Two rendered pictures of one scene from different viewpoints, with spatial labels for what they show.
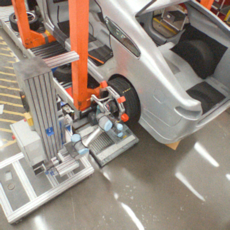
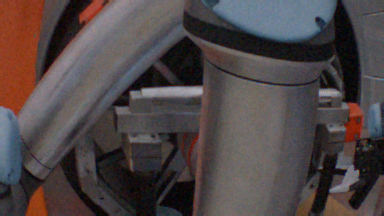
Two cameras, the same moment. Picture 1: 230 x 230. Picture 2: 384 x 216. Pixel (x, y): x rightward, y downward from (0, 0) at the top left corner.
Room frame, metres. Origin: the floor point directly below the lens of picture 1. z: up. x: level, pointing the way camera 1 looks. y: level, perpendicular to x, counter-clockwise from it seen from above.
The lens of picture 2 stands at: (1.41, 1.40, 1.50)
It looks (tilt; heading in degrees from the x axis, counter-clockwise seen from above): 22 degrees down; 304
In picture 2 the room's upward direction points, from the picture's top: 4 degrees clockwise
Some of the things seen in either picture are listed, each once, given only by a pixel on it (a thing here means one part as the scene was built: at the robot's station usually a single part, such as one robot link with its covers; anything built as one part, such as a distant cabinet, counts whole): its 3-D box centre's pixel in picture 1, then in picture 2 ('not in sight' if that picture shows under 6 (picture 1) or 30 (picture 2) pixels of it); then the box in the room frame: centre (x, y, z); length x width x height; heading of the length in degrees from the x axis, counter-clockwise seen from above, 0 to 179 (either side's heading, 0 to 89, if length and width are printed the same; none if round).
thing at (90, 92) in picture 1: (97, 90); not in sight; (2.60, 0.38, 0.69); 0.52 x 0.17 x 0.35; 137
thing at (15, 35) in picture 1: (28, 31); not in sight; (4.70, 2.52, 0.19); 1.00 x 0.86 x 0.39; 47
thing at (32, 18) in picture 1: (24, 21); not in sight; (4.77, 2.58, 0.39); 0.66 x 0.66 x 0.24
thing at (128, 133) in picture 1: (116, 128); not in sight; (2.31, -0.05, 0.13); 0.50 x 0.36 x 0.10; 47
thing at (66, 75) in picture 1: (68, 66); not in sight; (3.44, 1.14, 0.39); 0.66 x 0.66 x 0.24
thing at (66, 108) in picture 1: (67, 110); not in sight; (2.22, 0.79, 0.51); 0.20 x 0.14 x 0.13; 49
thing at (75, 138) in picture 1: (76, 140); not in sight; (1.40, 0.42, 0.98); 0.13 x 0.12 x 0.14; 45
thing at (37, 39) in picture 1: (42, 34); not in sight; (3.91, 1.80, 0.69); 0.52 x 0.17 x 0.35; 137
